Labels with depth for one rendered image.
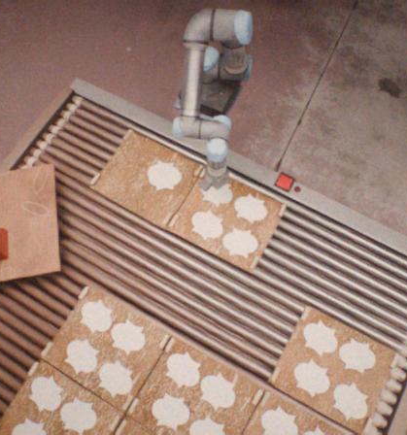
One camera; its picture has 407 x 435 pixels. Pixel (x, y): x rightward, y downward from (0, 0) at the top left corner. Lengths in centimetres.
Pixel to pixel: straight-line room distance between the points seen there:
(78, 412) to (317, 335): 98
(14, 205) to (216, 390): 115
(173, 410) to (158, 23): 304
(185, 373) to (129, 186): 85
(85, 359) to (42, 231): 56
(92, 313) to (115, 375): 27
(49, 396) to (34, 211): 76
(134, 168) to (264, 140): 138
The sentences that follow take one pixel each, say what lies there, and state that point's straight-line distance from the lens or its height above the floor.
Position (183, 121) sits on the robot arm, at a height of 133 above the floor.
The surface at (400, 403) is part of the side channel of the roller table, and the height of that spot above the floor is 95.
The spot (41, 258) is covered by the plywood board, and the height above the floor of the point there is 104.
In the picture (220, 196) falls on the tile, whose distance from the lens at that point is 201.
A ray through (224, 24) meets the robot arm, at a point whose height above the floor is 157.
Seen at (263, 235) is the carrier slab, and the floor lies 94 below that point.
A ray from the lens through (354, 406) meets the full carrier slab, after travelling 191.
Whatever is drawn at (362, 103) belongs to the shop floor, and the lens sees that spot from 360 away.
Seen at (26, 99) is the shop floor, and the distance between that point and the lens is 376.
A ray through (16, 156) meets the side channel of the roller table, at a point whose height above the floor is 95.
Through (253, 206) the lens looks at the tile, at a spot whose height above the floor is 94.
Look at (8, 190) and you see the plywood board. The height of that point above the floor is 104.
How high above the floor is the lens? 278
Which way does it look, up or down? 68 degrees down
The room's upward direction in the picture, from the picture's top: 4 degrees counter-clockwise
